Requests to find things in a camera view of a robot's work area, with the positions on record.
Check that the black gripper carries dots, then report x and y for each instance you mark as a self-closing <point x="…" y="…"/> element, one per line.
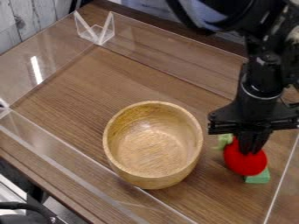
<point x="254" y="111"/>

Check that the red felt strawberry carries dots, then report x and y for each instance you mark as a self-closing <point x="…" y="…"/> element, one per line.
<point x="245" y="164"/>

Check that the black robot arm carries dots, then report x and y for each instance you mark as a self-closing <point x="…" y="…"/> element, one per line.
<point x="269" y="24"/>

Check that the green rectangular block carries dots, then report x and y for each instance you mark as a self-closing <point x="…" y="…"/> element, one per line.
<point x="261" y="178"/>

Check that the wooden bowl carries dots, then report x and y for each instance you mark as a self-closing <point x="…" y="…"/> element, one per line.
<point x="153" y="144"/>

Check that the clear acrylic tray enclosure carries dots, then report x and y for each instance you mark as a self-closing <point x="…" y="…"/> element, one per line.
<point x="65" y="85"/>

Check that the black metal bracket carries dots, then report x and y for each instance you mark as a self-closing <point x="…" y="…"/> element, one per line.
<point x="45" y="216"/>

